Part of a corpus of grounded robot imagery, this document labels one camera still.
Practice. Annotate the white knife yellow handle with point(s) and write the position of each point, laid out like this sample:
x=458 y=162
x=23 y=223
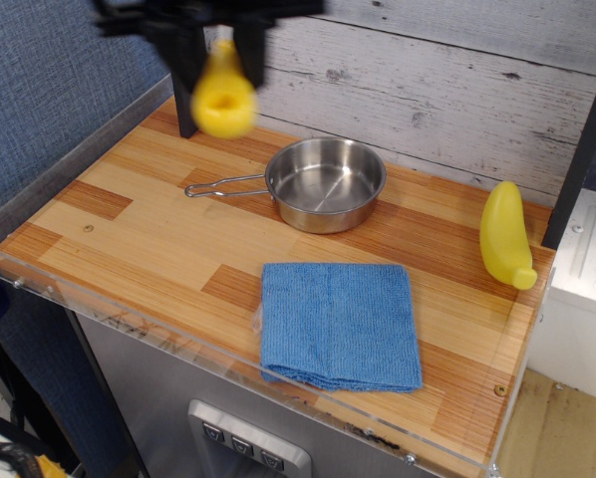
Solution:
x=224 y=101

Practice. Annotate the black left post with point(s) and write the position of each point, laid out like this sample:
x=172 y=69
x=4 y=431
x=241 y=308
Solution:
x=188 y=109

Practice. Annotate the blue folded cloth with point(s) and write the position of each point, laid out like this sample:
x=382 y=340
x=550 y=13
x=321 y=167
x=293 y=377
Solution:
x=339 y=326

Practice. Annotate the stainless steel pot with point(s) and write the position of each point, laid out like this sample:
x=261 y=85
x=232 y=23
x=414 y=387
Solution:
x=319 y=185

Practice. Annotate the yellow black object bottom left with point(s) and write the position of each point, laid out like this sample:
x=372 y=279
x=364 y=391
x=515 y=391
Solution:
x=23 y=455

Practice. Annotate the silver button panel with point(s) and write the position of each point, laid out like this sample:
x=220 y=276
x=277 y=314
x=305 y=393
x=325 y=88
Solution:
x=228 y=446

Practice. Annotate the white appliance at right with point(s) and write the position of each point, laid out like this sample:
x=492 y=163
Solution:
x=563 y=346

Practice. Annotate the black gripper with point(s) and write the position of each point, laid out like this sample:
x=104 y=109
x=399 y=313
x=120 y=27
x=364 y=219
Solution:
x=175 y=28

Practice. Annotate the clear acrylic edge guard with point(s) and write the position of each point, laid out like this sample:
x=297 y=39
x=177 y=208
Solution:
x=473 y=334

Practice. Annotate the yellow plastic banana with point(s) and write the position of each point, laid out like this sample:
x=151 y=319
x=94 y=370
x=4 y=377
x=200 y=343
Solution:
x=503 y=241

